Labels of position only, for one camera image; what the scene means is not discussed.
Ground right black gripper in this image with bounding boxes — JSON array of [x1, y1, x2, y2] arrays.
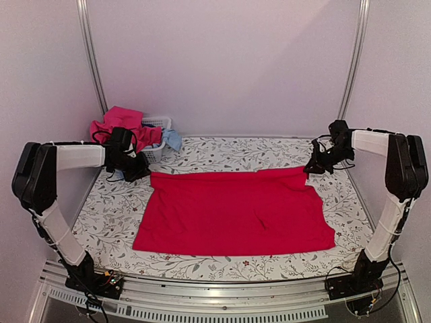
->
[[304, 145, 354, 174]]

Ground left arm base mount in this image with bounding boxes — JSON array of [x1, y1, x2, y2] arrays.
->
[[61, 252, 124, 299]]

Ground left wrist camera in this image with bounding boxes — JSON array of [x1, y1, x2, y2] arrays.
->
[[124, 143, 137, 158]]

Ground white plastic laundry basket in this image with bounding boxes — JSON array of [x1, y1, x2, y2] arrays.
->
[[141, 116, 172, 164]]

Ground front aluminium rail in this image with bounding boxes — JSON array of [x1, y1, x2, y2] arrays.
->
[[30, 261, 424, 322]]

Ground pink garment in basket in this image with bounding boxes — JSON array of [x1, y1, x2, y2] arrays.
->
[[90, 106, 152, 152]]

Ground red t-shirt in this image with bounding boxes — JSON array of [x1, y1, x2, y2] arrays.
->
[[133, 167, 335, 256]]

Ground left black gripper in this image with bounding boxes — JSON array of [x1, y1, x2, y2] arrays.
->
[[112, 151, 151, 182]]

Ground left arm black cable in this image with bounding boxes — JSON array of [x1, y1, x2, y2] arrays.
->
[[91, 129, 117, 145]]

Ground light blue cloth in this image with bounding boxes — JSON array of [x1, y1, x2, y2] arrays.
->
[[162, 129, 183, 151]]

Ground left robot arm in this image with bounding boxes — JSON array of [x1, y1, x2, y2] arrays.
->
[[11, 127, 151, 267]]

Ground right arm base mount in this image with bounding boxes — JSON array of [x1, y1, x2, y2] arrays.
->
[[325, 250, 389, 300]]

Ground dark blue garment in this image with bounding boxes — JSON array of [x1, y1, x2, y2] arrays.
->
[[141, 123, 164, 131]]

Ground right aluminium frame post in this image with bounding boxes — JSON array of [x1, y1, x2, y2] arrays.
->
[[337, 0, 370, 119]]

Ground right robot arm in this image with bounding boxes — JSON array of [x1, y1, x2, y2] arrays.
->
[[304, 120, 429, 263]]

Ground floral tablecloth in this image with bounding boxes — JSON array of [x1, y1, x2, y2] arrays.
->
[[73, 137, 372, 281]]

